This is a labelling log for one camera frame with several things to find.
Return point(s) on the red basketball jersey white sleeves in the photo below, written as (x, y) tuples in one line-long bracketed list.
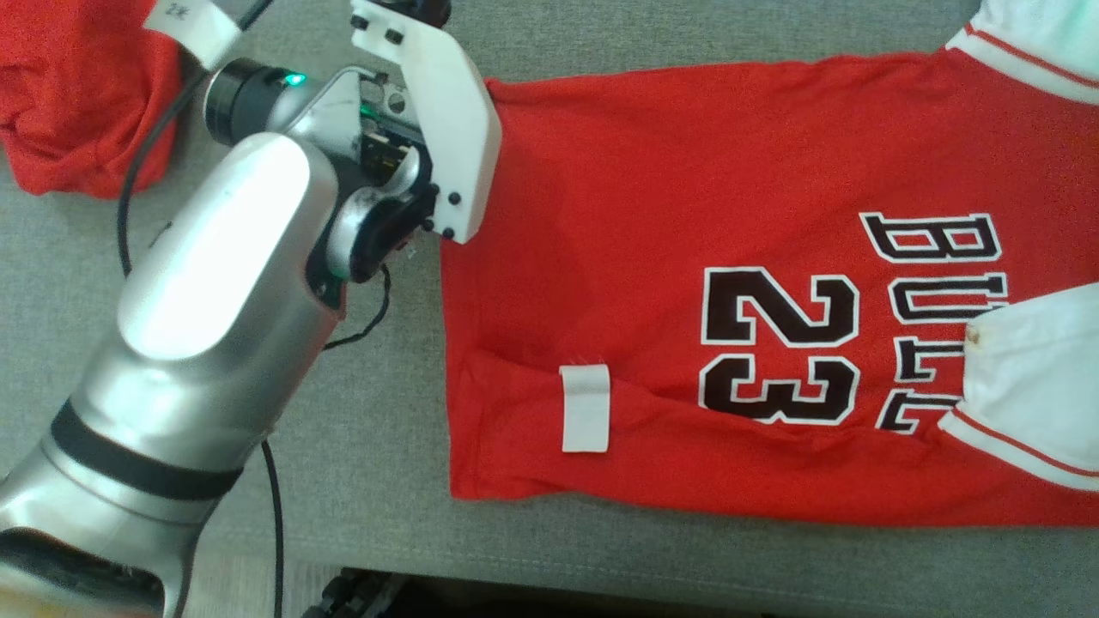
[(652, 223)]

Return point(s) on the dark robot base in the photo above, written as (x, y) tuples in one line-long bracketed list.
[(356, 596)]

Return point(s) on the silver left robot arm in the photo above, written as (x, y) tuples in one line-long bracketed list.
[(215, 275)]

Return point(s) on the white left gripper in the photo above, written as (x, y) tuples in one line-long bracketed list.
[(455, 129)]

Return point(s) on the red shorts white stripes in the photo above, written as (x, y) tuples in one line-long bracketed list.
[(77, 94)]

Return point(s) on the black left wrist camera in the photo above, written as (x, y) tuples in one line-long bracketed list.
[(416, 10)]

